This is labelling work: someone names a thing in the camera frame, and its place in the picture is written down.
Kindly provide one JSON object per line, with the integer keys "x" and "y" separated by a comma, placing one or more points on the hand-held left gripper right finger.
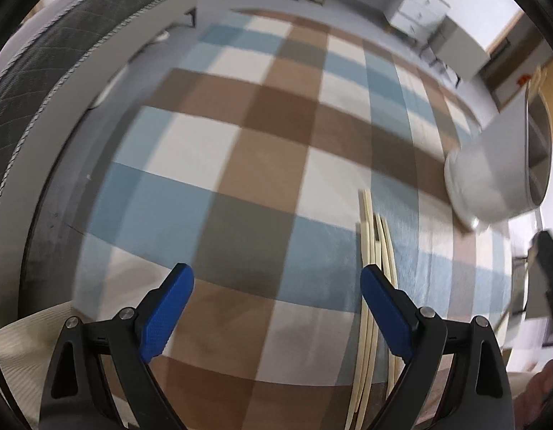
{"x": 386, "y": 313}

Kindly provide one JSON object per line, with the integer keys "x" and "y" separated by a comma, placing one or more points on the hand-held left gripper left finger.
{"x": 164, "y": 318}

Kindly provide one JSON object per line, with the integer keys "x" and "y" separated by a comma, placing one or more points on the bundle of wooden chopsticks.
{"x": 368, "y": 251}

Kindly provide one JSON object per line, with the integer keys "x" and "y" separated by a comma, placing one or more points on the white oval utensil holder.
{"x": 491, "y": 165}

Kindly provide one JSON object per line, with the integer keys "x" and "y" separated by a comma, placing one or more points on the person's right hand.
{"x": 545, "y": 389}

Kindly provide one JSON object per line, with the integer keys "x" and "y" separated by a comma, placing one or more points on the beige striped cushion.
{"x": 21, "y": 358}

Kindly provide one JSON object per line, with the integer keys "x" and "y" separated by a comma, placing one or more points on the plaid tablecloth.
{"x": 258, "y": 165}

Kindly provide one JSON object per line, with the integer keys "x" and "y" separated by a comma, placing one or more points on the wooden door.
{"x": 513, "y": 67}

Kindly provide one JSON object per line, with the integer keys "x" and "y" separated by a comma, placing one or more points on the grey nightstand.
{"x": 464, "y": 45}

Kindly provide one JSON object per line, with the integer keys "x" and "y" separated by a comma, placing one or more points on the white dressing table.
{"x": 419, "y": 4}

